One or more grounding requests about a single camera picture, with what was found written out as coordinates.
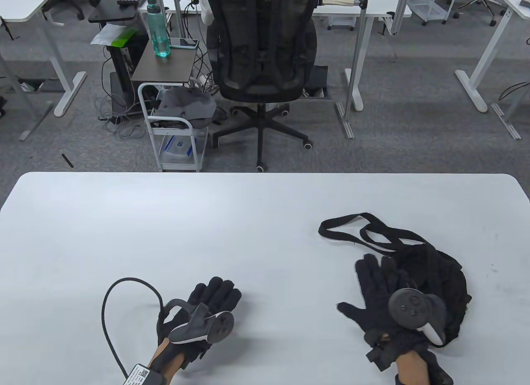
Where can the person's right hand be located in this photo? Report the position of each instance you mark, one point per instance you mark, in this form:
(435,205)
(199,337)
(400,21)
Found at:
(372,285)

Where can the person's left hand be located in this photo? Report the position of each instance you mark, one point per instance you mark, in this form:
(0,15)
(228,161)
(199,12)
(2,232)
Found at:
(211,296)

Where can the person's right forearm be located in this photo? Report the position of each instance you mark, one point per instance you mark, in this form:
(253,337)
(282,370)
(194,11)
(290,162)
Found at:
(410,368)

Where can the person's left forearm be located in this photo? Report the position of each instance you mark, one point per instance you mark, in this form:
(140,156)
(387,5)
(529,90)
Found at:
(163,362)

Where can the grey white left hand controller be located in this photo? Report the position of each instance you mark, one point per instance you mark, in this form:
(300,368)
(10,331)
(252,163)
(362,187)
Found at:
(194,329)

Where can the grey white hand controller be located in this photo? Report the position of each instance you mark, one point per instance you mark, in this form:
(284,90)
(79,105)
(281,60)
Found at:
(408,308)
(194,329)

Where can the grey white right hand controller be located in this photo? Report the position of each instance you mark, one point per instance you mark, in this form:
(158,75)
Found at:
(408,308)

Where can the blue and white box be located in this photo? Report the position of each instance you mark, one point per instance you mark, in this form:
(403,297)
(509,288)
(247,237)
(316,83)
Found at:
(178,147)

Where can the white rolling cart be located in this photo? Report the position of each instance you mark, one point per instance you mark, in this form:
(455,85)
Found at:
(169,119)

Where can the grey fabric bag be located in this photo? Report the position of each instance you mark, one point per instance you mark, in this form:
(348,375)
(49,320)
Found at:
(186,105)

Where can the black pen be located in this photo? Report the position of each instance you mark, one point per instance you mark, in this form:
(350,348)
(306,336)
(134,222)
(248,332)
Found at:
(67,161)

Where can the white power strip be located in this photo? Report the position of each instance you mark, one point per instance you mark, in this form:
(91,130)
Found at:
(203,78)

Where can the small dark side table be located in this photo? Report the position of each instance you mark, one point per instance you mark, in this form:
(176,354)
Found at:
(165,68)

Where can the black mesh office chair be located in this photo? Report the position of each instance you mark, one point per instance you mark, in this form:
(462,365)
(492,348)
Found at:
(261,49)

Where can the smartphone with light case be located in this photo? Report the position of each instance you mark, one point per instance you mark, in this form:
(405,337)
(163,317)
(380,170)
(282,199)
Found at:
(182,42)

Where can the teal water bottle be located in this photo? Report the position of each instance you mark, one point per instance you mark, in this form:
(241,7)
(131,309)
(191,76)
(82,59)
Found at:
(159,33)

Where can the green packet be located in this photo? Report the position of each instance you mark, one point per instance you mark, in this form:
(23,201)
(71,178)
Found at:
(124,36)

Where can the long white desk aluminium legs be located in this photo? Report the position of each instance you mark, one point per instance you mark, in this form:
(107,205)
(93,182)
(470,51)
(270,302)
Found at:
(372,6)

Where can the white desk with white leg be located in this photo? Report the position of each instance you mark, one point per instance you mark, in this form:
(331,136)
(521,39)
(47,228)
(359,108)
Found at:
(497,33)

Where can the white paper sheet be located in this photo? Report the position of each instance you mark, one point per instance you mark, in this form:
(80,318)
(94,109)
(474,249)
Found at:
(103,35)

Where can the beige cloth roll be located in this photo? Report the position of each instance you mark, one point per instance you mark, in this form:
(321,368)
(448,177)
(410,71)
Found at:
(337,1)

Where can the black star-base chair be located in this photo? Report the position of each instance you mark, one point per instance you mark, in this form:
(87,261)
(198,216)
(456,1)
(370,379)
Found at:
(482,2)

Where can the black standing desk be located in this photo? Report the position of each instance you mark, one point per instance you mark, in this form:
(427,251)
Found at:
(112,8)

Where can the black swivel chair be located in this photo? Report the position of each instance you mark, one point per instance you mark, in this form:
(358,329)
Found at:
(70,2)

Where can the white desk with rounded corner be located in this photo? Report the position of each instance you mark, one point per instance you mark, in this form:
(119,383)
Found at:
(20,4)

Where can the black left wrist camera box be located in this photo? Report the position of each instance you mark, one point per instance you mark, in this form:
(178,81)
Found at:
(143,374)

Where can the aluminium frame foot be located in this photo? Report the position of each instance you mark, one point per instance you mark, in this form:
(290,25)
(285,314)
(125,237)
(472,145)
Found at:
(35,120)
(507,122)

